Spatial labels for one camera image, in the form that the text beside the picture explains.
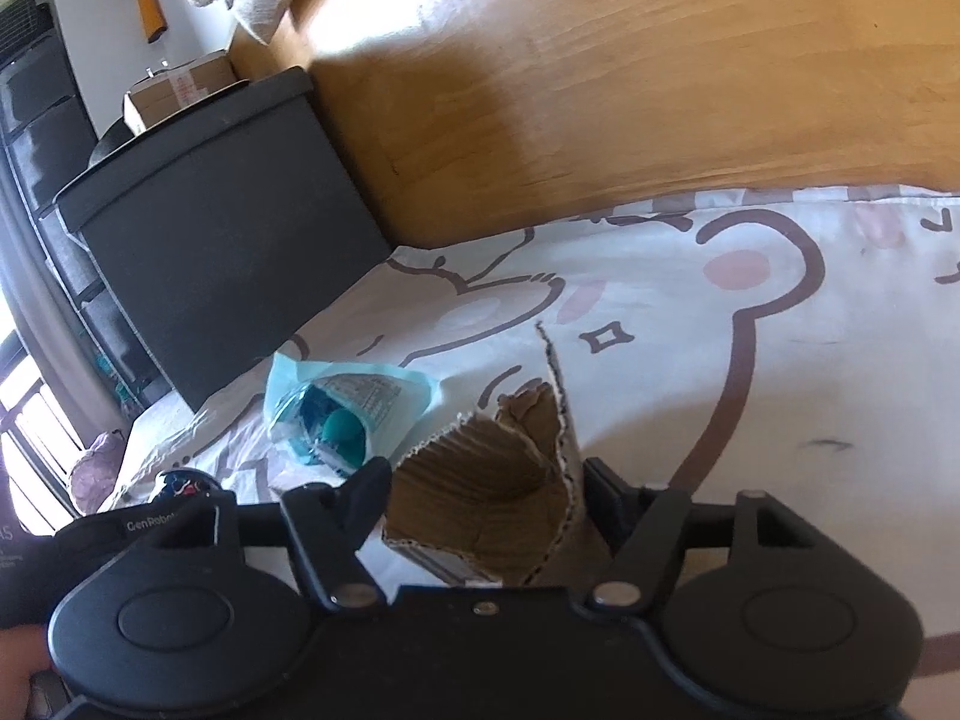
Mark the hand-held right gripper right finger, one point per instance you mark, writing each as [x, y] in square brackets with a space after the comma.
[607, 502]

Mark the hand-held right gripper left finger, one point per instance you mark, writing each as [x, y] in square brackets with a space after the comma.
[352, 517]

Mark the crushed drink can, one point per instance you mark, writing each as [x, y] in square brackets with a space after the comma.
[184, 485]

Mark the torn corrugated cardboard piece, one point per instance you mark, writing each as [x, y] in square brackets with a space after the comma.
[480, 480]

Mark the person's left hand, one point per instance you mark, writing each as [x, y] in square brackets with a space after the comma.
[22, 656]

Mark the pink-grey stuffed bag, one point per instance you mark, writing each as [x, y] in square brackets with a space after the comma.
[97, 469]

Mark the teal plastic wrapper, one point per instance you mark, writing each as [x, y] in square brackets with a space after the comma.
[337, 412]

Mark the white printed blanket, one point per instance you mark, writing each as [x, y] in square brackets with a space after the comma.
[675, 390]

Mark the grey storage box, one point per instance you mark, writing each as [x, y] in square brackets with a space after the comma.
[225, 240]

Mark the black shelf unit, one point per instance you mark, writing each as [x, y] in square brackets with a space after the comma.
[45, 135]

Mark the brown cardboard box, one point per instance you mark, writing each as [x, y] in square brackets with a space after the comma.
[187, 86]

